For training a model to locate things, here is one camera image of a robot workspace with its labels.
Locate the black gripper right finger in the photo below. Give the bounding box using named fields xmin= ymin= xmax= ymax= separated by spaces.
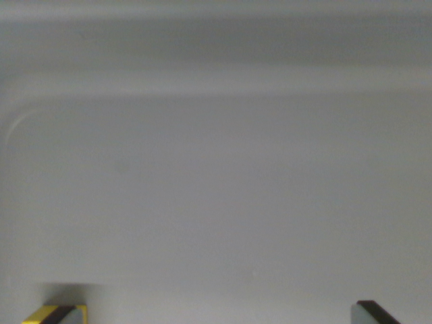
xmin=351 ymin=300 xmax=402 ymax=324

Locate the grey plastic bin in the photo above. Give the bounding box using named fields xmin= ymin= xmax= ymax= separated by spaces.
xmin=0 ymin=0 xmax=432 ymax=324

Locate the yellow wooden cube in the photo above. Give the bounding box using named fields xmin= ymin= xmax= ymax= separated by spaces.
xmin=22 ymin=304 xmax=88 ymax=324

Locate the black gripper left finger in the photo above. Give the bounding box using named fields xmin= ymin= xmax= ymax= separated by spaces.
xmin=39 ymin=305 xmax=84 ymax=324

